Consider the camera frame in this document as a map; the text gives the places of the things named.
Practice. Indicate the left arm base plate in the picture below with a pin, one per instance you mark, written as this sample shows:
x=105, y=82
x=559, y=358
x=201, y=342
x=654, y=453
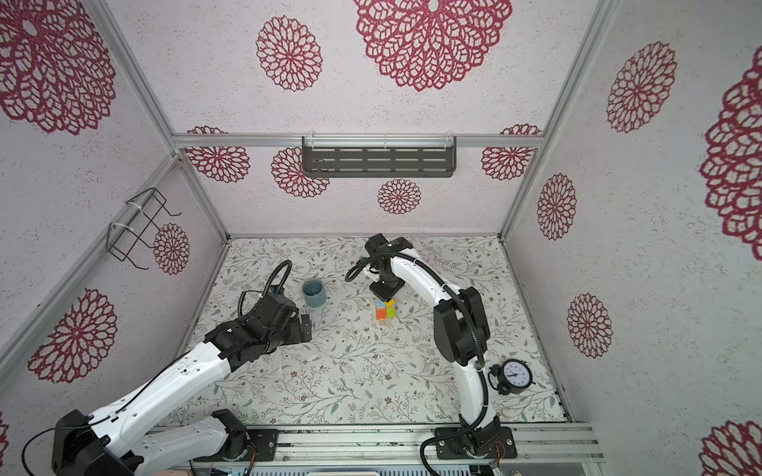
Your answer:
x=256, y=445

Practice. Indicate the teal ceramic cup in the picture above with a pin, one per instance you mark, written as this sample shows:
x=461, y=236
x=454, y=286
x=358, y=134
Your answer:
x=314, y=293

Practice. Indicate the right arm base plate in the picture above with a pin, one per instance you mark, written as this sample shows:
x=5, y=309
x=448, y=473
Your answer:
x=497, y=443

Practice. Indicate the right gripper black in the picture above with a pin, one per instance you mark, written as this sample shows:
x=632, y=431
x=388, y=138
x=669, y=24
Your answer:
x=383, y=295

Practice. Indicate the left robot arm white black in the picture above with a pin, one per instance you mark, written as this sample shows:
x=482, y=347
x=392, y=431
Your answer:
x=115, y=439

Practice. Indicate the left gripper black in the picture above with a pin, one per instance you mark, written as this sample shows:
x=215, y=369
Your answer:
x=296, y=333

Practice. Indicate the aluminium rail front frame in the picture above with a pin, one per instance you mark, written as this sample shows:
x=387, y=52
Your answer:
x=399, y=444

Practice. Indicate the round black dial gauge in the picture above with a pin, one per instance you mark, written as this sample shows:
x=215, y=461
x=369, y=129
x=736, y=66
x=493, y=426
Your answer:
x=511, y=377

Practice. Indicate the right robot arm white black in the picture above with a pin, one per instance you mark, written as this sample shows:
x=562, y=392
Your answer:
x=460, y=331

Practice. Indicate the grey metal wall shelf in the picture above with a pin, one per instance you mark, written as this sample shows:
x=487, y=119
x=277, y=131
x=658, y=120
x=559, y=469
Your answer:
x=383, y=158

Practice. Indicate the black wire wall rack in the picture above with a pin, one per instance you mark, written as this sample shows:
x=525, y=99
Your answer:
x=123, y=237

